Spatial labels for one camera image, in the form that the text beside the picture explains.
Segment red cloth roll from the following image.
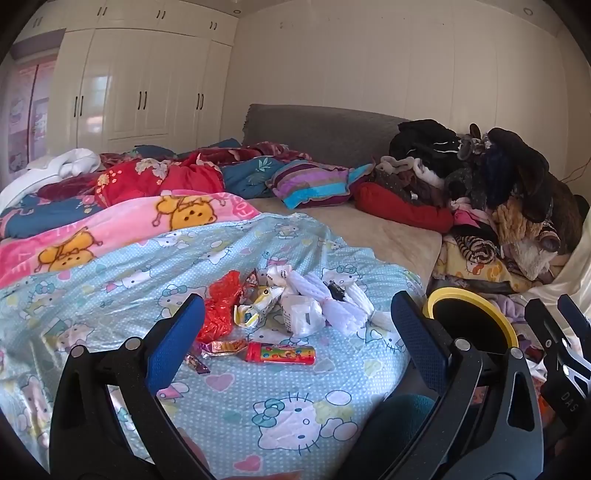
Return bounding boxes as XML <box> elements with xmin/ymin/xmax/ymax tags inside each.
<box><xmin>353</xmin><ymin>181</ymin><xmax>455</xmax><ymax>234</ymax></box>

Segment grey headboard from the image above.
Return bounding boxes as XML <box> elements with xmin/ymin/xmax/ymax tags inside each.
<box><xmin>241</xmin><ymin>104</ymin><xmax>414</xmax><ymax>169</ymax></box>

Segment pink cartoon bear blanket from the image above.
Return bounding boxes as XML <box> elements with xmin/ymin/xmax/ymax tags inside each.
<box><xmin>0</xmin><ymin>189</ymin><xmax>264</xmax><ymax>289</ymax></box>

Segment blue floral quilt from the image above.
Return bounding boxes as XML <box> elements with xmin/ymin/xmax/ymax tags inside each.
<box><xmin>221</xmin><ymin>154</ymin><xmax>296</xmax><ymax>200</ymax></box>

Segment white plastic wrappers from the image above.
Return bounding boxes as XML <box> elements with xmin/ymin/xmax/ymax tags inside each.
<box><xmin>265</xmin><ymin>264</ymin><xmax>393</xmax><ymax>334</ymax></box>

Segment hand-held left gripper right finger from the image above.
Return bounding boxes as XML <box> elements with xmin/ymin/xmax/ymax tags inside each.
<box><xmin>339</xmin><ymin>291</ymin><xmax>546</xmax><ymax>480</ymax></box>

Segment beige bed mattress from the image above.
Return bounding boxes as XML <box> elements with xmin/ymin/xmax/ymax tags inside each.
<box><xmin>249</xmin><ymin>196</ymin><xmax>444</xmax><ymax>282</ymax></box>

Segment white cloth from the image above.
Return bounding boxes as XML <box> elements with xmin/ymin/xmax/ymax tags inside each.
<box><xmin>0</xmin><ymin>148</ymin><xmax>101</xmax><ymax>210</ymax></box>

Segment light blue cat quilt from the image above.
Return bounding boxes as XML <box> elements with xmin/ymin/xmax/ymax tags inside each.
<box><xmin>0</xmin><ymin>212</ymin><xmax>426</xmax><ymax>480</ymax></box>

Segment yellow white snack bag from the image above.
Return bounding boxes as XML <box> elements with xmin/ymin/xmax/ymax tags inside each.
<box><xmin>233</xmin><ymin>285</ymin><xmax>284</xmax><ymax>329</ymax></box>

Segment maroon floral blanket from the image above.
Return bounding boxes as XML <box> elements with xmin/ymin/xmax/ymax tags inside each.
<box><xmin>99</xmin><ymin>141</ymin><xmax>319</xmax><ymax>169</ymax></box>

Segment yellow cartoon blanket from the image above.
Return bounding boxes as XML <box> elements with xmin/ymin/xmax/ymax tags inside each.
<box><xmin>436</xmin><ymin>233</ymin><xmax>522</xmax><ymax>294</ymax></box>

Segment pile of clothes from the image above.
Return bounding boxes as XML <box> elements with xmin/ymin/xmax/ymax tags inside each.
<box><xmin>374</xmin><ymin>119</ymin><xmax>591</xmax><ymax>296</ymax></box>

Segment orange candy wrapper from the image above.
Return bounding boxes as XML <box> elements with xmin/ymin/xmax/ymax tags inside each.
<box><xmin>198</xmin><ymin>338</ymin><xmax>250</xmax><ymax>358</ymax></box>

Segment red floral quilt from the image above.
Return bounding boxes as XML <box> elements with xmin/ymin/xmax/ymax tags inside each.
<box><xmin>37</xmin><ymin>152</ymin><xmax>227</xmax><ymax>208</ymax></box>

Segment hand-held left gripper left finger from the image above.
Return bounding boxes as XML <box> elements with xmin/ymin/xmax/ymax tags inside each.
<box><xmin>48</xmin><ymin>293</ymin><xmax>218</xmax><ymax>480</ymax></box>

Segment yellow rimmed black bin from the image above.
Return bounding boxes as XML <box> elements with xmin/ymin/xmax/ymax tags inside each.
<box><xmin>422</xmin><ymin>287</ymin><xmax>518</xmax><ymax>356</ymax></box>

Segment dark blue printed blanket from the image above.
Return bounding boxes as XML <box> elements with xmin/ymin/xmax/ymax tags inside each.
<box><xmin>0</xmin><ymin>193</ymin><xmax>109</xmax><ymax>241</ymax></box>

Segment white wardrobe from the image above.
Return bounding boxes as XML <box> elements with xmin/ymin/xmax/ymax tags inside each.
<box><xmin>14</xmin><ymin>0</ymin><xmax>241</xmax><ymax>155</ymax></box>

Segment purple candy wrapper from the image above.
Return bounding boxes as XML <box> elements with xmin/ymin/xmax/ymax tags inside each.
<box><xmin>184</xmin><ymin>352</ymin><xmax>212</xmax><ymax>374</ymax></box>

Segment purple striped pillow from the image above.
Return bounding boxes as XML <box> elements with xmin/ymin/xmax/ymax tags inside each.
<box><xmin>265</xmin><ymin>159</ymin><xmax>377</xmax><ymax>210</ymax></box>

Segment red plastic bag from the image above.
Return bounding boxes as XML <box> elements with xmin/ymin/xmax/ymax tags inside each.
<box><xmin>196</xmin><ymin>270</ymin><xmax>243</xmax><ymax>343</ymax></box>

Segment white plastic bag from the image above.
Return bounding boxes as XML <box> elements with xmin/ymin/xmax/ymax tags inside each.
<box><xmin>279</xmin><ymin>294</ymin><xmax>326</xmax><ymax>337</ymax></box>

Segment red candy tube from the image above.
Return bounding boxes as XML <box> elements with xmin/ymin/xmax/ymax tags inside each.
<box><xmin>245</xmin><ymin>342</ymin><xmax>317</xmax><ymax>367</ymax></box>

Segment white curtain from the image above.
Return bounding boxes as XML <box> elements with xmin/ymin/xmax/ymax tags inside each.
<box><xmin>549</xmin><ymin>235</ymin><xmax>591</xmax><ymax>324</ymax></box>

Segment lilac cloth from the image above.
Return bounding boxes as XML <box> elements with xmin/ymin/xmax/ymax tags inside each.
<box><xmin>496</xmin><ymin>293</ymin><xmax>529</xmax><ymax>324</ymax></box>

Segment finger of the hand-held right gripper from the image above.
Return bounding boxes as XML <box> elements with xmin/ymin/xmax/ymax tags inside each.
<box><xmin>525</xmin><ymin>299</ymin><xmax>573</xmax><ymax>374</ymax></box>
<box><xmin>557</xmin><ymin>294</ymin><xmax>591</xmax><ymax>365</ymax></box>

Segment pink printed door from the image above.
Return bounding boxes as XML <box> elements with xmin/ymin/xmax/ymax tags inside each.
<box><xmin>7</xmin><ymin>28</ymin><xmax>65</xmax><ymax>176</ymax></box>

